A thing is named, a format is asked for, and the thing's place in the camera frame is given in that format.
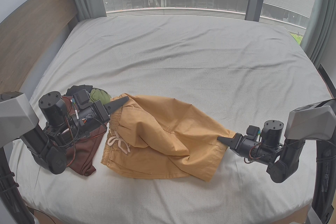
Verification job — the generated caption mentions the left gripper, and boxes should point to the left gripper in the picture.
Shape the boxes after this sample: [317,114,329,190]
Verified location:
[76,99,111,132]

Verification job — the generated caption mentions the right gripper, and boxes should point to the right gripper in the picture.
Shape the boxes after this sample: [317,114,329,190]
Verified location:
[229,133,261,160]

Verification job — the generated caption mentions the olive green garment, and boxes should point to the olive green garment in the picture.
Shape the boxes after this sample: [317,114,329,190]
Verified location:
[89,88,112,105]

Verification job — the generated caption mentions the black garment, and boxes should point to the black garment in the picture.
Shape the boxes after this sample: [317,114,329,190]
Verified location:
[64,84,94,99]

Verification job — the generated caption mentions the dark brown garment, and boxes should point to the dark brown garment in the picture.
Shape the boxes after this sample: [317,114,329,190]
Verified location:
[62,95,109,178]

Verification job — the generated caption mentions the mustard yellow shorts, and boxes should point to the mustard yellow shorts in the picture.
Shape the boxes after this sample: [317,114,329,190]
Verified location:
[100,93,237,182]

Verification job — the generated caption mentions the bed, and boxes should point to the bed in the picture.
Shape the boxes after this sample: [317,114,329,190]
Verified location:
[0,0,336,224]

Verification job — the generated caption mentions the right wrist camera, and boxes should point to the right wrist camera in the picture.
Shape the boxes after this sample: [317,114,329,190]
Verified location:
[245,125,261,141]

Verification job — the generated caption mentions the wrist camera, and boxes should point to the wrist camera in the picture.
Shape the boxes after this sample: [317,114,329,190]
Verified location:
[72,89,92,111]
[245,125,261,141]

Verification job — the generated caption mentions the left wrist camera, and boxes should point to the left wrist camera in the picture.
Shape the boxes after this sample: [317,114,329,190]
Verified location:
[72,89,92,111]

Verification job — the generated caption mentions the black cable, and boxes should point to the black cable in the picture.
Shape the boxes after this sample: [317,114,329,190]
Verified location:
[26,207,57,224]

